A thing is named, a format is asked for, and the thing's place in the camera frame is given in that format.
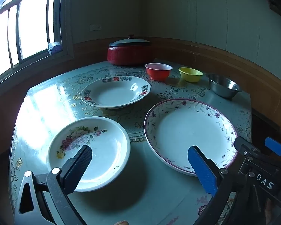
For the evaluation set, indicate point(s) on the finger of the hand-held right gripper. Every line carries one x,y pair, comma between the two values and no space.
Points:
248,147
275,146

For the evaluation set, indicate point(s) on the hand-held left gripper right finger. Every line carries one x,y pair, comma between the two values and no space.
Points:
201,168

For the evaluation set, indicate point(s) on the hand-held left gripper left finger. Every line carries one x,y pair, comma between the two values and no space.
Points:
83,160

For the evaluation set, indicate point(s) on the white plate pink rose print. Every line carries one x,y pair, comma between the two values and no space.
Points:
107,150

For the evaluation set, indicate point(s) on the stainless steel bowl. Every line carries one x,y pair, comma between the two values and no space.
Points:
224,88

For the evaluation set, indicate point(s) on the yellow plastic bowl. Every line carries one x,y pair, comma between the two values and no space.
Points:
190,75

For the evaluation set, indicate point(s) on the grey pot lid red knob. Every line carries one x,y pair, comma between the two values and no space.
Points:
131,41

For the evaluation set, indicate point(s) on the white plate red character print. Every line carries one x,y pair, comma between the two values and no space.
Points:
114,93

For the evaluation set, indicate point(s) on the red cooking pot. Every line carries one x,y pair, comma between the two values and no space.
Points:
131,56

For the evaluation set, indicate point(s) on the blue and white packet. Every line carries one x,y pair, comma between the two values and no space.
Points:
54,48

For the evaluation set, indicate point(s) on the red plastic bowl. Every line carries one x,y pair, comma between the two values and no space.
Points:
158,72

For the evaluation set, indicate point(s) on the large plate purple floral rim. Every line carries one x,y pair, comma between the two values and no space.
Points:
189,129

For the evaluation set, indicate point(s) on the window with white frame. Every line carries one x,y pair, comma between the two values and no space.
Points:
25,28

